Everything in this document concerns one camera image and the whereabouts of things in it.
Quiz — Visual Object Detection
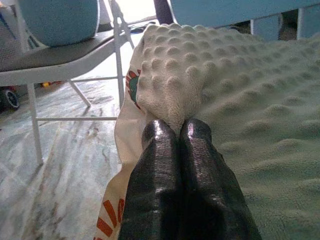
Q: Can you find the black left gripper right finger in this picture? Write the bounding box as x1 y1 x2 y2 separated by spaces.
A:
179 118 262 240

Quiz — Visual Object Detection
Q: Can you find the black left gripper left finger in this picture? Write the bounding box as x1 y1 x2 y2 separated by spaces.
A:
118 119 185 240

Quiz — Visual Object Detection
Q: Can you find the white folding chair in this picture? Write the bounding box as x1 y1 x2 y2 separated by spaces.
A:
0 0 136 166

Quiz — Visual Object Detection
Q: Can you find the black toy wheel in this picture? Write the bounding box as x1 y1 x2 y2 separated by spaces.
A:
0 86 21 111

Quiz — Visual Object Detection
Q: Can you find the light blue furniture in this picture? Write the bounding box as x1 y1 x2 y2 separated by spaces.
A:
171 0 320 42

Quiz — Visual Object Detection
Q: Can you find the light blue ball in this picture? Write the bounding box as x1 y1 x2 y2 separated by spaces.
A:
18 0 101 48

